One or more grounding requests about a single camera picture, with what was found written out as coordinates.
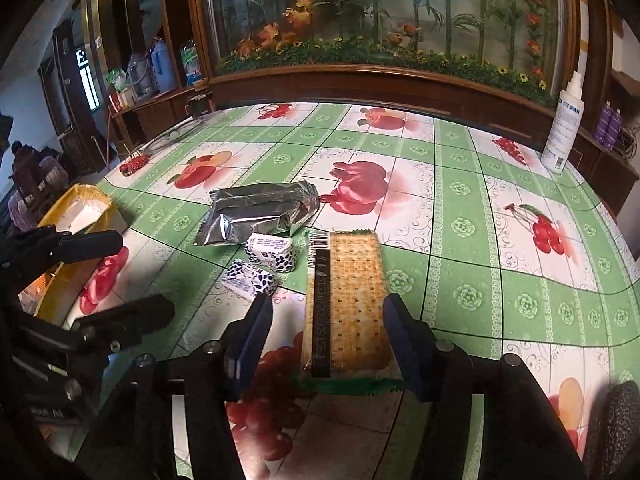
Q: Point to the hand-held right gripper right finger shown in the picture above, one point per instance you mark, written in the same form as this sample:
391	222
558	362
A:
405	350

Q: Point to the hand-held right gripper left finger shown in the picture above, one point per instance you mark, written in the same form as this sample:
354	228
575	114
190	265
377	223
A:
250	345

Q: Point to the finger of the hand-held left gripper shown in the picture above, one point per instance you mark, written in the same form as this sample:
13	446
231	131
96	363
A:
85	247
130	320

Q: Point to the yellow cardboard box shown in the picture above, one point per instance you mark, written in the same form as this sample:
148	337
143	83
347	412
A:
80	215

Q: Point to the green-edged cracker packet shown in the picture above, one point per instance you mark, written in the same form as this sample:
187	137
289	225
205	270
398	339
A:
350	300

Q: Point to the white purple candy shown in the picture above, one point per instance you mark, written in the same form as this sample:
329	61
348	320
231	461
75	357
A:
250	280
270	252

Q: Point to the red dotted trinket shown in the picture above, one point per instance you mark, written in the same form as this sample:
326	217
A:
134	166

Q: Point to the fruit print tablecloth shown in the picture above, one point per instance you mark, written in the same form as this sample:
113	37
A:
450	240

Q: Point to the grey foil snack packet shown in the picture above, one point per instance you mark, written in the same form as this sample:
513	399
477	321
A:
260	210

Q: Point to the red white boxes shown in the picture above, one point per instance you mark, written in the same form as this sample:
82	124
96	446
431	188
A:
122	99

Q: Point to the barred window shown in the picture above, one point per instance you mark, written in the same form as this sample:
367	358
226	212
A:
87	80

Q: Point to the green white bag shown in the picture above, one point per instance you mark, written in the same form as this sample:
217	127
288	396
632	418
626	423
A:
117	80

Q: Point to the blue thermos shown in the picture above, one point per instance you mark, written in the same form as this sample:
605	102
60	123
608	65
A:
162	67

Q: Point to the black patterned glasses case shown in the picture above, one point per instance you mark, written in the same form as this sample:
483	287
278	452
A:
620	430

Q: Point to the white spray bottle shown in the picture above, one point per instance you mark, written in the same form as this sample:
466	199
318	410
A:
562	130

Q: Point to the glass flower display case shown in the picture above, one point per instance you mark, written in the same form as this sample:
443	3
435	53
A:
390	15

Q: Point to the white yellow rolled scroll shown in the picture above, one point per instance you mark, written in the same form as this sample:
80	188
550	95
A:
584	30

